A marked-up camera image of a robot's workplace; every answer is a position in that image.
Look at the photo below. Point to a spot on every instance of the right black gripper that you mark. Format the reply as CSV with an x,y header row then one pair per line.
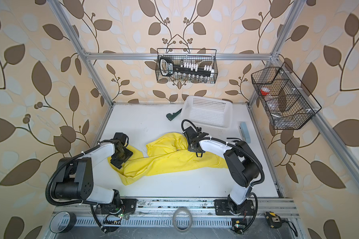
x,y
189,147

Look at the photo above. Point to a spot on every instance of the light blue stapler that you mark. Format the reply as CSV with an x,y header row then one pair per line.
x,y
245,135

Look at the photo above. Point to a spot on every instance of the white plastic laundry basket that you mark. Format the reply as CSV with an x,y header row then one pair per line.
x,y
208,111

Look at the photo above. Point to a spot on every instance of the clear tape roll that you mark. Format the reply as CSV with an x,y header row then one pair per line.
x,y
182,220

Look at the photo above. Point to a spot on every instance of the black wire basket right wall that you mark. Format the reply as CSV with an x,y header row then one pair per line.
x,y
291,104

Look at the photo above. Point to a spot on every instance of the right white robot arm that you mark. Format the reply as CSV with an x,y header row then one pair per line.
x,y
245,168

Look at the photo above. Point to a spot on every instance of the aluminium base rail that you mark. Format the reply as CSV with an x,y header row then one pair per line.
x,y
206,212

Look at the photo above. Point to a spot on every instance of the red item in basket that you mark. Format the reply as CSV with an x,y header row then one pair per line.
x,y
265,92

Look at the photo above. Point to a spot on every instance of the yellow trousers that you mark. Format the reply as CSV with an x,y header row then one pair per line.
x,y
167,154

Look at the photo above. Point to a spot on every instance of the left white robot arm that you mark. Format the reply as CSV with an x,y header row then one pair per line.
x,y
73,180

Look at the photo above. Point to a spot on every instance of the dark green pipe wrench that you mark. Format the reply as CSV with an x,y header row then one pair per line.
x,y
171,116

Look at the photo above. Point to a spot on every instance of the yellow tape measure front rail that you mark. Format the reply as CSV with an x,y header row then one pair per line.
x,y
273,220

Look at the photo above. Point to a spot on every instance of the black tape roll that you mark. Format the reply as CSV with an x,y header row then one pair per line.
x,y
63,222

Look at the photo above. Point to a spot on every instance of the black wire basket back wall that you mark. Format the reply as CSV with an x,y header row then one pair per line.
x,y
201,56

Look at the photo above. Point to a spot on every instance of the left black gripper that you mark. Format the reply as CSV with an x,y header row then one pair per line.
x,y
119,164

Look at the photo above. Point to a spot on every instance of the black tool in basket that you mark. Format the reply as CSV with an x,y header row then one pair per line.
x,y
168,67

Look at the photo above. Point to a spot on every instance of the aluminium frame post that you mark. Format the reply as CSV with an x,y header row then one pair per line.
x,y
266,76

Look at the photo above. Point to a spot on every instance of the black wire basket wall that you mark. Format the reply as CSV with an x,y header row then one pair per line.
x,y
201,56
291,104

